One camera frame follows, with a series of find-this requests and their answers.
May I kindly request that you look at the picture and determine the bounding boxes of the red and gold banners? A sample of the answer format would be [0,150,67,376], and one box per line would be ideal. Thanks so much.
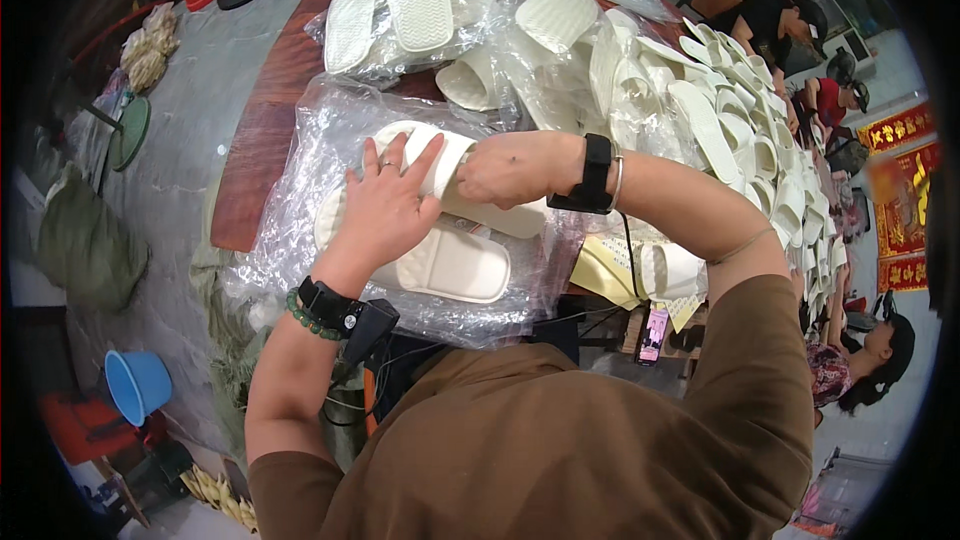
[855,100,944,295]

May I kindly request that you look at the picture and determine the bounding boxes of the bagged white slipper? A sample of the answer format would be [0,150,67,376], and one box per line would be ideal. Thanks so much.
[504,0,680,61]

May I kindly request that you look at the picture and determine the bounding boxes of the stack of clear plastic bags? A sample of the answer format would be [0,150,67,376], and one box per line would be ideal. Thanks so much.
[223,73,588,351]

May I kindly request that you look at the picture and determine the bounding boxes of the person's body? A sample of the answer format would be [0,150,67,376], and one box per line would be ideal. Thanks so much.
[247,273,816,540]

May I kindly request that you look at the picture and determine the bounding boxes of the person's left hand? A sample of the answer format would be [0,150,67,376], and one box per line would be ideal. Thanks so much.
[313,131,446,288]

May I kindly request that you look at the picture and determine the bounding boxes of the yellow paper sheets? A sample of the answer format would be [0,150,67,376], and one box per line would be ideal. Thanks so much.
[569,235,708,333]

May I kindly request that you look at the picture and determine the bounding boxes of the person's right hand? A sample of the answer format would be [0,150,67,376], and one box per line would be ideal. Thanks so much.
[455,129,588,212]

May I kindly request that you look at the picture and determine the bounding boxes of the green woven sack cloth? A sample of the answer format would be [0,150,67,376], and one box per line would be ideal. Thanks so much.
[189,243,273,462]

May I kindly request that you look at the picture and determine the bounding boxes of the smartphone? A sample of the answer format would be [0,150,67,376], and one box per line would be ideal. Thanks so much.
[635,304,671,368]

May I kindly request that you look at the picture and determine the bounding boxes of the bagged pair of white slippers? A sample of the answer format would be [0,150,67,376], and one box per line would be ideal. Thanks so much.
[303,0,513,85]

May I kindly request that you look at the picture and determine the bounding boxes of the heap of yellow corn cobs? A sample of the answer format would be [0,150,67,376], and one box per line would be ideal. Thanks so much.
[179,463,261,534]

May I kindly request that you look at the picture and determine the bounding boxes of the bundle of dried husks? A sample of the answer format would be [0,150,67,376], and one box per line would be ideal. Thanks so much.
[119,3,180,94]

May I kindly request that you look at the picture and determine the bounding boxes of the large green sack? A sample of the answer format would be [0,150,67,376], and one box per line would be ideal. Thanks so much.
[36,163,152,314]

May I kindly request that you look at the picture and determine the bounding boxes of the green bead bracelet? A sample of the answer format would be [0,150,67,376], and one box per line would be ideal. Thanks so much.
[285,286,343,342]

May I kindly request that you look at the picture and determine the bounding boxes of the red plastic stool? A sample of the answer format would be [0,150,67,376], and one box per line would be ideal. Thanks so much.
[39,390,155,468]

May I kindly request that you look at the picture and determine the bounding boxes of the black cable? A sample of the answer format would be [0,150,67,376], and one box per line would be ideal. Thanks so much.
[618,210,644,299]

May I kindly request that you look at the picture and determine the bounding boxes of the heap of white slippers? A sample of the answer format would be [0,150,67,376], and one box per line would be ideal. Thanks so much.
[589,7,850,331]

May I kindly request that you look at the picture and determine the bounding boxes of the blue bucket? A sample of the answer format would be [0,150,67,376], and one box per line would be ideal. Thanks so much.
[104,349,174,428]

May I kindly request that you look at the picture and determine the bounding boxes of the thin elastic band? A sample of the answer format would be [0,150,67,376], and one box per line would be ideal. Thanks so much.
[708,227,778,267]

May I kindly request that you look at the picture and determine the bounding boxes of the black wrist band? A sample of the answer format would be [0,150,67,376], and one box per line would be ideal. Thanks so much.
[546,132,615,216]
[297,275,402,366]

